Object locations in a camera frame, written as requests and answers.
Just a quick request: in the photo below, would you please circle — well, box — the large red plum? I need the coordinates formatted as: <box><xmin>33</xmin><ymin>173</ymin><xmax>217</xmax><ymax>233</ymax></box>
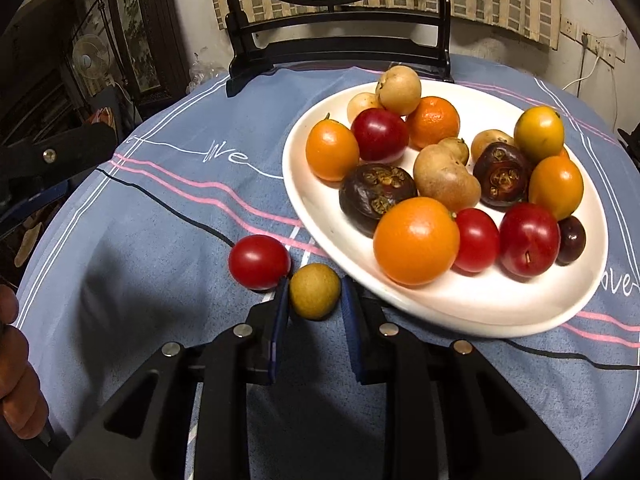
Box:
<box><xmin>499</xmin><ymin>202</ymin><xmax>562</xmax><ymax>278</ymax></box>

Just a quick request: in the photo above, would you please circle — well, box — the dark framed painting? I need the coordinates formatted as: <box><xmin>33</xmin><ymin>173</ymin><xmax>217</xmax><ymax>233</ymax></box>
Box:
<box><xmin>102</xmin><ymin>0</ymin><xmax>191</xmax><ymax>106</ymax></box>

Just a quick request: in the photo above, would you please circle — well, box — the white standing fan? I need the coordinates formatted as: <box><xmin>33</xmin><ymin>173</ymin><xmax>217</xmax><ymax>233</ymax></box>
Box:
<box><xmin>70</xmin><ymin>34</ymin><xmax>113</xmax><ymax>81</ymax></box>

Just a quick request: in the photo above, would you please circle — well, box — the dark purple plum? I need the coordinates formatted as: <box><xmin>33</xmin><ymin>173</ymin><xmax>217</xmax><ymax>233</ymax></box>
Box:
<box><xmin>556</xmin><ymin>215</ymin><xmax>587</xmax><ymax>267</ymax></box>

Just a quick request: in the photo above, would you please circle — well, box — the red apple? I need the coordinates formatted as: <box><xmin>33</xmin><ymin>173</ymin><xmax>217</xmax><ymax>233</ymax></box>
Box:
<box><xmin>350</xmin><ymin>108</ymin><xmax>410</xmax><ymax>163</ymax></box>

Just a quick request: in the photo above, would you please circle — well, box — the clear plastic bag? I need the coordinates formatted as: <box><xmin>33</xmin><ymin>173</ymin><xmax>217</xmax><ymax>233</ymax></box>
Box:
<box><xmin>187</xmin><ymin>50</ymin><xmax>226</xmax><ymax>93</ymax></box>

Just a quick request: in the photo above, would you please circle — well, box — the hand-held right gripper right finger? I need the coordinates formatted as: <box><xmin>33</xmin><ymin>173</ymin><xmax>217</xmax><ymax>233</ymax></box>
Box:
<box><xmin>340</xmin><ymin>282</ymin><xmax>583</xmax><ymax>480</ymax></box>

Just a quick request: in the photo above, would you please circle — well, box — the white round plate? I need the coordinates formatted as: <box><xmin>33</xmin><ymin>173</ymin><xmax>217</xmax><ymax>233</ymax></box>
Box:
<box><xmin>281</xmin><ymin>79</ymin><xmax>610</xmax><ymax>338</ymax></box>

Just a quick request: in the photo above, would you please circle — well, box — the yellow-green tangerine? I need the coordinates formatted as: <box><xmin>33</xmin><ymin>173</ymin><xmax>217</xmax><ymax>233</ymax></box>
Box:
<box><xmin>513</xmin><ymin>106</ymin><xmax>566</xmax><ymax>163</ymax></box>

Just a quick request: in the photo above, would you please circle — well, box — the small yellow-green plum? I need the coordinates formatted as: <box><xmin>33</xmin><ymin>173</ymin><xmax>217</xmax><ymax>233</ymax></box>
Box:
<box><xmin>289</xmin><ymin>262</ymin><xmax>343</xmax><ymax>321</ymax></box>

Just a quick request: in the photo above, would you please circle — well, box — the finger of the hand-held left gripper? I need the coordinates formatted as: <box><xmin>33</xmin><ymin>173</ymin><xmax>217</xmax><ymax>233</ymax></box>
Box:
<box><xmin>0</xmin><ymin>180</ymin><xmax>68</xmax><ymax>231</ymax></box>
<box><xmin>0</xmin><ymin>122</ymin><xmax>117</xmax><ymax>186</ymax></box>

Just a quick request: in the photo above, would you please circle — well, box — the person's left hand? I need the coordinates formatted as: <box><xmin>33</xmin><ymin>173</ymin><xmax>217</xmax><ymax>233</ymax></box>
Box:
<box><xmin>0</xmin><ymin>284</ymin><xmax>50</xmax><ymax>441</ymax></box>

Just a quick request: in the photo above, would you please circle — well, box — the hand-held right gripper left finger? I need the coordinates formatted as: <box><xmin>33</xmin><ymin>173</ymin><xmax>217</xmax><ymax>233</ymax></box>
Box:
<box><xmin>52</xmin><ymin>277</ymin><xmax>291</xmax><ymax>480</ymax></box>

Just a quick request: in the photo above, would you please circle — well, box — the blue striped tablecloth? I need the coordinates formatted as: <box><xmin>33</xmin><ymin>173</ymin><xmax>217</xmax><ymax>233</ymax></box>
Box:
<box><xmin>15</xmin><ymin>55</ymin><xmax>640</xmax><ymax>480</ymax></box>

